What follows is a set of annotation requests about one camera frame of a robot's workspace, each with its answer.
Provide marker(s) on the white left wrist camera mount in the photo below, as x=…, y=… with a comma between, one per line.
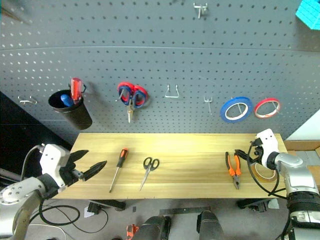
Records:
x=51, y=160

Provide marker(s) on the black cup holder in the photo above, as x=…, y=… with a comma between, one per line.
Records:
x=77, y=117

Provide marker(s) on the black scissors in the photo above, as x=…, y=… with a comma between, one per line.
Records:
x=146, y=176

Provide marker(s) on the cyan box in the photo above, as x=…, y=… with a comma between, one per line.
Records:
x=310, y=12

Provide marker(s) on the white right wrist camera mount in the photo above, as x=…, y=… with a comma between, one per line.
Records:
x=268, y=145

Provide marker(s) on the red tape roll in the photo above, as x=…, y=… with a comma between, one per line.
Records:
x=256, y=110

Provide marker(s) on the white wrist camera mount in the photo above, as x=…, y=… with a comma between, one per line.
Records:
x=51, y=160
x=268, y=145

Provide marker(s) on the black table foot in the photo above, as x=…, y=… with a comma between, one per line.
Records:
x=110, y=203
x=257, y=203

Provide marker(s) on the clear amber tape roll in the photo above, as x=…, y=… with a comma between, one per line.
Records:
x=263, y=180

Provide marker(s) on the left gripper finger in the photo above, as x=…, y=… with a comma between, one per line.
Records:
x=95, y=168
x=77, y=156

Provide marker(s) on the metal double prong hook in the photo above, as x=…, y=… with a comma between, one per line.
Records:
x=200, y=7
x=208, y=102

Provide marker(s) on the white paper sheet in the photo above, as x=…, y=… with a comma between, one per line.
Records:
x=88, y=213

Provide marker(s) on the black cabinet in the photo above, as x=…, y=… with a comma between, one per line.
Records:
x=20, y=140

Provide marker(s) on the metal peg hook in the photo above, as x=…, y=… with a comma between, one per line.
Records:
x=273, y=105
x=240, y=107
x=120, y=96

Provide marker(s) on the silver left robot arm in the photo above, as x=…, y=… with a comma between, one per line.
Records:
x=17, y=197

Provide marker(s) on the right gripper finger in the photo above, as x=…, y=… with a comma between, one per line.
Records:
x=255, y=143
x=242, y=154

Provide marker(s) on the dark rounded shape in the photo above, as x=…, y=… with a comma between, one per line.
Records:
x=208, y=225
x=152, y=228

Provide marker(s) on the brown cardboard box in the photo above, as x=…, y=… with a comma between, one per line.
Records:
x=302, y=145

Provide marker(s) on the orange plastic part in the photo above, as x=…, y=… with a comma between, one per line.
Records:
x=131, y=230

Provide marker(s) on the blue tape roll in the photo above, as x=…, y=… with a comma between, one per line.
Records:
x=223, y=110

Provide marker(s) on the orange and black screwdriver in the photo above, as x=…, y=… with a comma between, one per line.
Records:
x=122, y=157

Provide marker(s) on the grey metal strip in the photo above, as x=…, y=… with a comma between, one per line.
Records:
x=185, y=211

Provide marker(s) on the metal curved hook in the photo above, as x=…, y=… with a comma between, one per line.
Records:
x=27, y=101

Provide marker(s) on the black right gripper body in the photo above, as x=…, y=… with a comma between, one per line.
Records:
x=256, y=151

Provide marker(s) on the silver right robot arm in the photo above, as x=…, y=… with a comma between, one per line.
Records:
x=297, y=175

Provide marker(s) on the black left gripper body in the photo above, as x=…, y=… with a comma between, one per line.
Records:
x=70, y=176

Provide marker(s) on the grey metal pegboard wall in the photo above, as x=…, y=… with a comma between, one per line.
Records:
x=160, y=50

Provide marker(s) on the orange and black pliers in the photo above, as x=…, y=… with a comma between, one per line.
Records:
x=232, y=171

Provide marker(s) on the red and blue scissors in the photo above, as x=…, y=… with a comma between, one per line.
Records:
x=129, y=110

